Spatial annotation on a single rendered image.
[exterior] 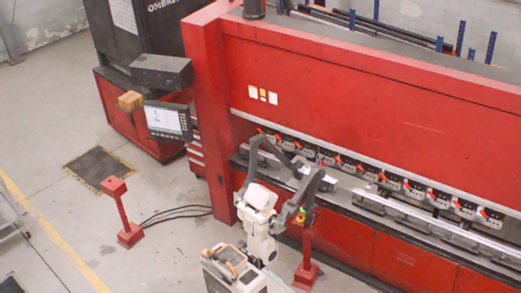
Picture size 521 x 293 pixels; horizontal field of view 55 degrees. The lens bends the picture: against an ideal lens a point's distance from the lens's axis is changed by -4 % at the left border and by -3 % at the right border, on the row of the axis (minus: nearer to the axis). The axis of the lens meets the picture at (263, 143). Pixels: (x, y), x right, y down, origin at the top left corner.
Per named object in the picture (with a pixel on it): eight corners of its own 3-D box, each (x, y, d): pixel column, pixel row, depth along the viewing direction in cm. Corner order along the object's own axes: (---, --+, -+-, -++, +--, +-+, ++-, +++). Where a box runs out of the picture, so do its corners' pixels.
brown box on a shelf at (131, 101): (114, 104, 574) (111, 95, 566) (133, 95, 588) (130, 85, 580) (128, 114, 556) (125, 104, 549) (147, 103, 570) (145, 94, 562)
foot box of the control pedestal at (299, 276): (291, 285, 481) (290, 277, 474) (301, 266, 498) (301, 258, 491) (309, 292, 473) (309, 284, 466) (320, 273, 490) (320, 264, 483)
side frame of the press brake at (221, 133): (213, 218, 559) (179, 19, 421) (260, 175, 612) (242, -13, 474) (231, 227, 546) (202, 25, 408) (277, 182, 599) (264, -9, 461)
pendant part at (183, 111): (149, 135, 476) (141, 102, 455) (155, 128, 485) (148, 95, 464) (191, 142, 462) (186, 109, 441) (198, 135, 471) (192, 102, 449)
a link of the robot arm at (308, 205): (312, 166, 398) (323, 172, 393) (316, 163, 402) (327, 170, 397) (299, 209, 419) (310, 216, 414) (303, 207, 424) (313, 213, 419)
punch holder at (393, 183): (382, 185, 411) (383, 169, 401) (387, 179, 416) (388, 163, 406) (399, 191, 403) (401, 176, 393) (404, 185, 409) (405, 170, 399)
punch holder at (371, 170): (360, 177, 421) (361, 161, 411) (365, 171, 426) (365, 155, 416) (376, 183, 413) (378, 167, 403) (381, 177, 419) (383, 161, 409)
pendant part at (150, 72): (146, 144, 489) (127, 65, 438) (159, 129, 507) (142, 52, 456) (193, 153, 473) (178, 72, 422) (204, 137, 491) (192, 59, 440)
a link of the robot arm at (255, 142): (247, 133, 405) (253, 137, 396) (262, 133, 412) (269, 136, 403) (243, 188, 416) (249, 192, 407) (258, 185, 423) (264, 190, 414)
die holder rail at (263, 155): (240, 153, 505) (239, 146, 499) (243, 150, 509) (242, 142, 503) (282, 171, 480) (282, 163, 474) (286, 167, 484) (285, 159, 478)
